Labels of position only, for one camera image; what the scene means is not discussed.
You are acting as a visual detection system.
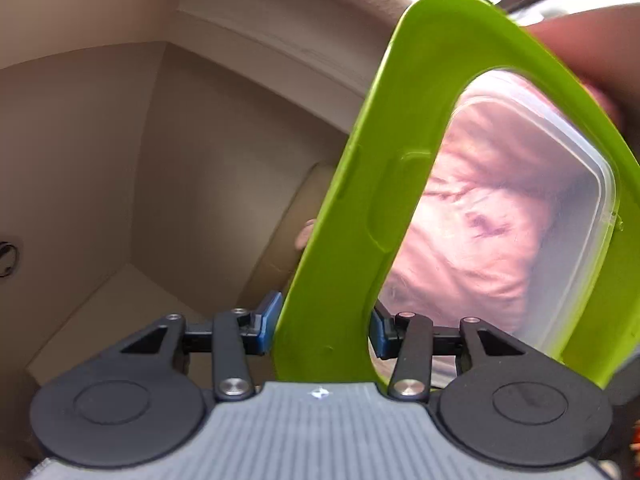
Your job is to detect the lime green box lid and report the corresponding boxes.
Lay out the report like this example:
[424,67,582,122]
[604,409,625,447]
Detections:
[271,0,639,386]

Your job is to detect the pink duvet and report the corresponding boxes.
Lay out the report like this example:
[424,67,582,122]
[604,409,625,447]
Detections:
[380,70,613,347]

